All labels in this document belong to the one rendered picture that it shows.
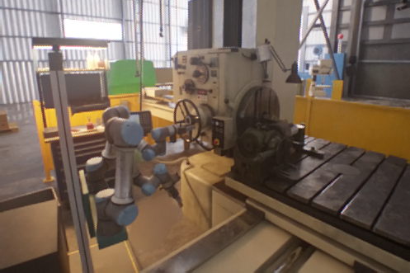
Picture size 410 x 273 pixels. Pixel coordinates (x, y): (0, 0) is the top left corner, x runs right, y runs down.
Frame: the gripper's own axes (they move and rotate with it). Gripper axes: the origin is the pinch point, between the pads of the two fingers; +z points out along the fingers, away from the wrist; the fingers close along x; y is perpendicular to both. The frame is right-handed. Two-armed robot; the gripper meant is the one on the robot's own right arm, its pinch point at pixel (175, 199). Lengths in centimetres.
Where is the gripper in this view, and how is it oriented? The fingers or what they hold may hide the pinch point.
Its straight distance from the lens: 165.0
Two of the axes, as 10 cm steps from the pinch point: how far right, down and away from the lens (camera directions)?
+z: 2.3, 8.1, 5.4
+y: -7.4, 5.1, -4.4
